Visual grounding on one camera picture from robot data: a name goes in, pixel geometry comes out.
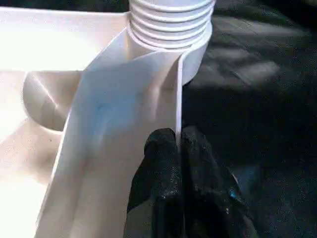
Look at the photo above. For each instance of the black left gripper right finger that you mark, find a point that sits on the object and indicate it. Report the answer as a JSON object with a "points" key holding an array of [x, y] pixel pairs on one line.
{"points": [[208, 198]]}

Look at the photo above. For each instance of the white plastic table leg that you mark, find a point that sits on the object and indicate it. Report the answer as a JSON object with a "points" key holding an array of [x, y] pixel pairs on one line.
{"points": [[171, 24]]}

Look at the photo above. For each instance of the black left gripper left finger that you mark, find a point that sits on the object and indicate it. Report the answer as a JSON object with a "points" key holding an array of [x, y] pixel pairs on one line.
{"points": [[158, 186]]}

